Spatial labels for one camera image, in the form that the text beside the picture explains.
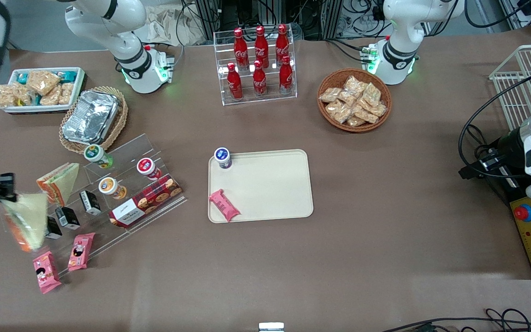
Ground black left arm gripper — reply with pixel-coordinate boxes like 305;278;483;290
458;129;526;180

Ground triangle sandwich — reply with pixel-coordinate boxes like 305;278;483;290
2;193;48;252
36;162;81;207

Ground white rectangular plastic tray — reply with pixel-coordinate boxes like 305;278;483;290
0;67;86;114

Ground beige plastic tray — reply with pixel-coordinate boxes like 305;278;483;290
207;149;314;224

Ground small black carton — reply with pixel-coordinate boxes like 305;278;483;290
46;216;62;240
55;207;81;230
79;190;102;216

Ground pink cartoon snack pack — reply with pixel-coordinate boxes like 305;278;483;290
68;232;96;271
33;251;62;294

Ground green lid yogurt cup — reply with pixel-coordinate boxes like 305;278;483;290
84;144;114;169

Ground orange lid cup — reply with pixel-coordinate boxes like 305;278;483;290
99;177;128;200

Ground aluminium foil container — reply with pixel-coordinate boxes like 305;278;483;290
62;90;121;144

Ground oblong woven wicker basket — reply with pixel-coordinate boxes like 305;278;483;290
59;86;129;154

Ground clear acrylic tiered stand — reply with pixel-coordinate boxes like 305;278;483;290
40;134;188;277

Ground red plaid cookie box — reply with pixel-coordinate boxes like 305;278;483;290
109;174;183;229

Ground red lid yogurt cup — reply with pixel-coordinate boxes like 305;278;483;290
136;157;162;180

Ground round brown wicker basket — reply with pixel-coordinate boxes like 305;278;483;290
317;68;392;133

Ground red cola bottle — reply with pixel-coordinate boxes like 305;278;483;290
253;60;267;97
279;55;294;95
227;63;243;101
233;28;249;70
276;24;290;65
254;25;270;70

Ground clear acrylic bottle rack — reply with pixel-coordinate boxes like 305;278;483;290
213;29;297;107

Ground blue lid yogurt cup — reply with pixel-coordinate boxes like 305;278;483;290
214;147;233;170

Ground pink snack bar pack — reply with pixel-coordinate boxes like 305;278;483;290
208;189;241;223

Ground beige crumpled cloth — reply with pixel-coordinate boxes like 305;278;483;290
145;6;207;47

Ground black looping arm cable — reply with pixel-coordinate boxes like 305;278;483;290
458;74;531;179

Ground white wire basket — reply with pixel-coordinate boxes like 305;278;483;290
489;45;531;132

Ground black floor cable bundle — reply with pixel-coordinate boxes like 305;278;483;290
381;308;531;332

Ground aluminium frame equipment rack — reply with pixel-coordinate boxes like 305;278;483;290
195;0;386;41

